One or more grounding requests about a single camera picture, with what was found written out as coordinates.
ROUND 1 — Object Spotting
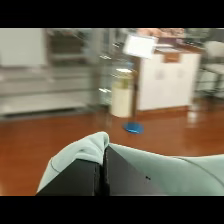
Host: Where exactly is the white counter cabinet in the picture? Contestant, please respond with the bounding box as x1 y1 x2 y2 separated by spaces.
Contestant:
136 49 202 113

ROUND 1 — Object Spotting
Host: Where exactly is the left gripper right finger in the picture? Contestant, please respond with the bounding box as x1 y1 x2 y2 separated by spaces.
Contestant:
101 145 168 197

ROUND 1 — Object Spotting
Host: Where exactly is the cream cylindrical bin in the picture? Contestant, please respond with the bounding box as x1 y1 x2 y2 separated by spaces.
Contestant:
109 68 134 119

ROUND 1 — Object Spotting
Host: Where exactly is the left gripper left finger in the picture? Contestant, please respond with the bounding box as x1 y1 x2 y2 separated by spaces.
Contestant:
35 158 102 197

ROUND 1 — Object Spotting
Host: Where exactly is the sign stand with blue base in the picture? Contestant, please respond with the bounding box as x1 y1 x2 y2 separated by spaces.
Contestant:
122 33 158 135

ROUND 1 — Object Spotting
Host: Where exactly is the pale green garment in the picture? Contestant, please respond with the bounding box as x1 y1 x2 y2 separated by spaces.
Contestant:
36 131 224 197

